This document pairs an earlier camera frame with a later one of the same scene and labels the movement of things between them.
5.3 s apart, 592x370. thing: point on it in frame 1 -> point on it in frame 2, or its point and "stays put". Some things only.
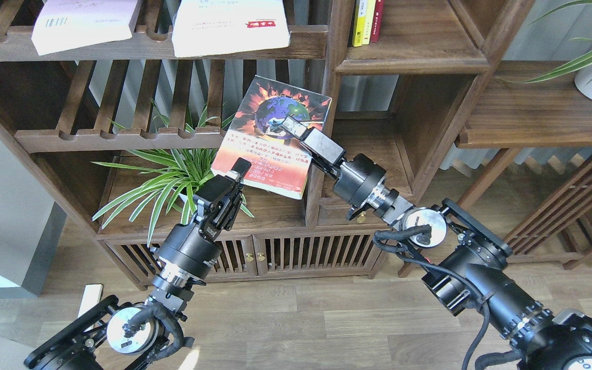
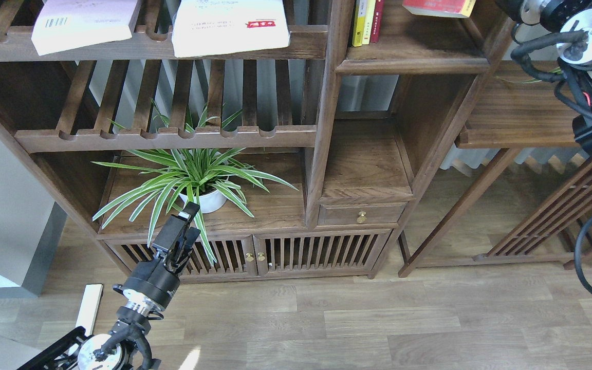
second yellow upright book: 370,7 stays put
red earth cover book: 279,163 -> 460,8
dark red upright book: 376,26 stays put
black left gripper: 218,203 -> 175,241
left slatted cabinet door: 140,255 stays put
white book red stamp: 210,27 stays put
